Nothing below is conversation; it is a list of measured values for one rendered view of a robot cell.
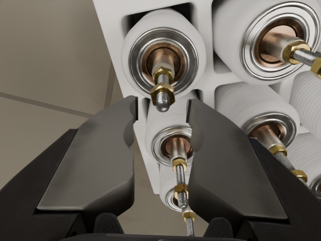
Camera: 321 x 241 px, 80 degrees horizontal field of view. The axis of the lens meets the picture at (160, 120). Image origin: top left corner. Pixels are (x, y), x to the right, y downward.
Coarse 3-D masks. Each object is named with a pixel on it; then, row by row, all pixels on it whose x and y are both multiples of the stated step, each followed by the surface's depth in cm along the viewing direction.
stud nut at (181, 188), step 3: (174, 186) 21; (177, 186) 21; (180, 186) 21; (183, 186) 20; (186, 186) 21; (174, 189) 21; (177, 189) 20; (180, 189) 20; (183, 189) 20; (186, 189) 20; (174, 192) 21; (177, 192) 20; (180, 192) 20; (183, 192) 20; (186, 192) 20; (174, 195) 21; (177, 195) 21; (177, 198) 21
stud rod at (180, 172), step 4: (176, 168) 24; (180, 168) 23; (176, 172) 23; (180, 172) 23; (176, 176) 23; (180, 176) 22; (184, 176) 23; (180, 180) 22; (184, 180) 22; (180, 196) 20; (184, 196) 20; (180, 200) 20; (184, 200) 20; (180, 204) 19; (184, 204) 19; (184, 208) 20
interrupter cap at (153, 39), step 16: (160, 32) 19; (176, 32) 19; (144, 48) 20; (160, 48) 20; (176, 48) 20; (192, 48) 20; (128, 64) 21; (144, 64) 21; (176, 64) 21; (192, 64) 21; (144, 80) 22; (176, 80) 22; (192, 80) 21
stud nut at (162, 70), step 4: (160, 68) 17; (164, 68) 17; (168, 68) 18; (156, 72) 17; (160, 72) 17; (164, 72) 17; (168, 72) 17; (156, 76) 17; (168, 76) 17; (156, 80) 17; (172, 80) 17; (156, 84) 18
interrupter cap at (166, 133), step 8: (168, 128) 25; (176, 128) 25; (184, 128) 25; (160, 136) 26; (168, 136) 26; (176, 136) 26; (184, 136) 26; (152, 144) 27; (160, 144) 27; (168, 144) 27; (152, 152) 27; (160, 152) 27; (168, 152) 28; (192, 152) 27; (160, 160) 28; (168, 160) 28; (192, 160) 28
